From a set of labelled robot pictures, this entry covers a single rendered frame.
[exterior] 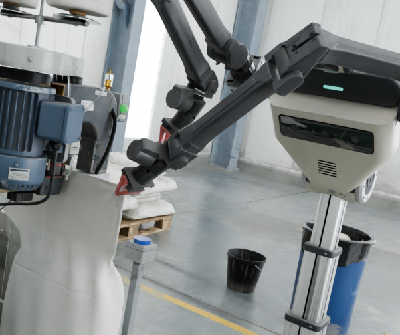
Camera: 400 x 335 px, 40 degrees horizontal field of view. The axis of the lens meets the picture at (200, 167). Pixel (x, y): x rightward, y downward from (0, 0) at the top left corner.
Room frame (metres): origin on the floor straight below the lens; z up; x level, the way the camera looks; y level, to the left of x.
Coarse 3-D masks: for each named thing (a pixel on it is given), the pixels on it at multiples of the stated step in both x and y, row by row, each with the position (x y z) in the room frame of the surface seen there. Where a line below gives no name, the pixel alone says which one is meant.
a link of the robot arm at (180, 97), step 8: (176, 88) 1.58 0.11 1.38; (184, 88) 1.58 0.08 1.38; (192, 88) 1.64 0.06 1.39; (208, 88) 1.62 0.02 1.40; (216, 88) 1.63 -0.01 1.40; (168, 96) 1.59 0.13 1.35; (176, 96) 1.58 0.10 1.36; (184, 96) 1.58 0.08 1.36; (192, 96) 1.61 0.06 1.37; (208, 96) 1.63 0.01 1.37; (168, 104) 1.59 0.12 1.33; (176, 104) 1.57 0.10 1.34; (184, 104) 1.58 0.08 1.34; (192, 104) 1.61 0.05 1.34
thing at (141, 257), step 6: (132, 240) 1.84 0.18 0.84; (126, 246) 1.82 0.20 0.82; (132, 246) 1.81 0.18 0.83; (138, 246) 1.80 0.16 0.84; (144, 246) 1.80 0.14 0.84; (150, 246) 1.82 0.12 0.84; (156, 246) 1.85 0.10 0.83; (126, 252) 1.82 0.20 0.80; (132, 252) 1.81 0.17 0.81; (138, 252) 1.80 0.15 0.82; (144, 252) 1.79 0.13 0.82; (150, 252) 1.82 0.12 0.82; (132, 258) 1.81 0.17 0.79; (138, 258) 1.79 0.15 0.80; (144, 258) 1.80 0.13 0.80; (150, 258) 1.83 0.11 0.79
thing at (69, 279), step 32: (64, 192) 1.65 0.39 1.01; (96, 192) 1.58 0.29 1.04; (32, 224) 1.70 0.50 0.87; (64, 224) 1.64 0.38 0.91; (96, 224) 1.57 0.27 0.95; (32, 256) 1.60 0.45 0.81; (64, 256) 1.57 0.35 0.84; (96, 256) 1.55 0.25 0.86; (32, 288) 1.58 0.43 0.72; (64, 288) 1.51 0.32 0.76; (96, 288) 1.48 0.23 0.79; (32, 320) 1.56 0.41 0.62; (64, 320) 1.49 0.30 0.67; (96, 320) 1.48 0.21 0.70
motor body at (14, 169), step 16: (0, 80) 1.23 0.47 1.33; (0, 96) 1.24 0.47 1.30; (16, 96) 1.24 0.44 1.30; (32, 96) 1.24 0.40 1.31; (48, 96) 1.29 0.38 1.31; (0, 112) 1.24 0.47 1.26; (16, 112) 1.23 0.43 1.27; (32, 112) 1.25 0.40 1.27; (0, 128) 1.23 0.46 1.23; (16, 128) 1.24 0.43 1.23; (32, 128) 1.25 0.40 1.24; (0, 144) 1.24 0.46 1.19; (16, 144) 1.24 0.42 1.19; (32, 144) 1.25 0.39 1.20; (0, 160) 1.22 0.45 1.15; (16, 160) 1.23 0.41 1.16; (32, 160) 1.25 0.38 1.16; (0, 176) 1.23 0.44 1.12; (16, 176) 1.23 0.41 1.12; (32, 176) 1.26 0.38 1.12
